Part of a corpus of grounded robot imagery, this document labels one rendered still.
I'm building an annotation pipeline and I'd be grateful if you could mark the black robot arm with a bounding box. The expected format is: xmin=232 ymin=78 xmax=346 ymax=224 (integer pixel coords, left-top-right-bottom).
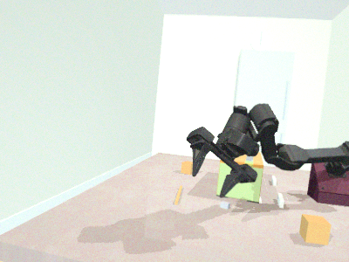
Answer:
xmin=219 ymin=103 xmax=349 ymax=178

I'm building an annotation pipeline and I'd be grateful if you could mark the orange cube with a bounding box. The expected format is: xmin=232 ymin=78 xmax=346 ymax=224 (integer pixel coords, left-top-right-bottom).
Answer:
xmin=181 ymin=162 xmax=193 ymax=175
xmin=299 ymin=214 xmax=332 ymax=245

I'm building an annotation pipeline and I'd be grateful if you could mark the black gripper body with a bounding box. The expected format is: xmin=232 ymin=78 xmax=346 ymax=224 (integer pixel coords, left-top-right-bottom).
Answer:
xmin=186 ymin=127 xmax=257 ymax=184

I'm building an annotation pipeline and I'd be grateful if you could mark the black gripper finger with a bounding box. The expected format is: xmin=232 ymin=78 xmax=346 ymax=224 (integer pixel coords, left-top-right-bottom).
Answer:
xmin=220 ymin=173 xmax=249 ymax=198
xmin=190 ymin=140 xmax=213 ymax=176

